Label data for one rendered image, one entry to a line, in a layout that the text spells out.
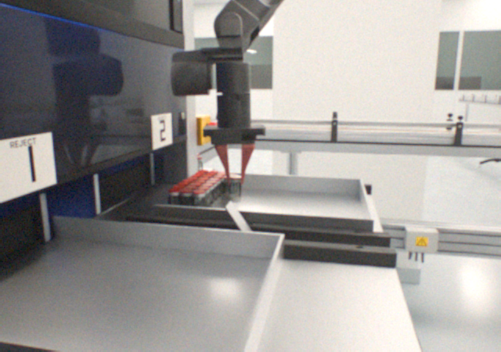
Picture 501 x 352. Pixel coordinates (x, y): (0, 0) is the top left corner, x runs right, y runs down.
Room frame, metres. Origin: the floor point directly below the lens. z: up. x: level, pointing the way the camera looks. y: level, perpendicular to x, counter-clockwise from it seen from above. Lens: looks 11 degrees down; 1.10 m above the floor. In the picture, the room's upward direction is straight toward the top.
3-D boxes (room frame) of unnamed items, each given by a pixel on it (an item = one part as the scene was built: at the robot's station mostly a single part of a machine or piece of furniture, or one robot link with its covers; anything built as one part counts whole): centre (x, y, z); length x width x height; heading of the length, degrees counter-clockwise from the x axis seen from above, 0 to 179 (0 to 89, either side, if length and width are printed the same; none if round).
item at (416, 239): (1.46, -0.69, 0.50); 0.12 x 0.05 x 0.09; 78
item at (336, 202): (0.69, -0.04, 0.90); 0.34 x 0.26 x 0.04; 78
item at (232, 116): (0.65, 0.03, 1.05); 0.10 x 0.07 x 0.07; 93
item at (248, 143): (0.65, 0.03, 0.98); 0.07 x 0.07 x 0.09; 3
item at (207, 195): (0.71, 0.07, 0.90); 0.18 x 0.02 x 0.05; 168
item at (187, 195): (0.72, 0.09, 0.90); 0.18 x 0.02 x 0.05; 168
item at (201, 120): (0.98, 0.14, 0.99); 0.08 x 0.07 x 0.07; 78
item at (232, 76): (0.65, 0.03, 1.11); 0.07 x 0.06 x 0.07; 89
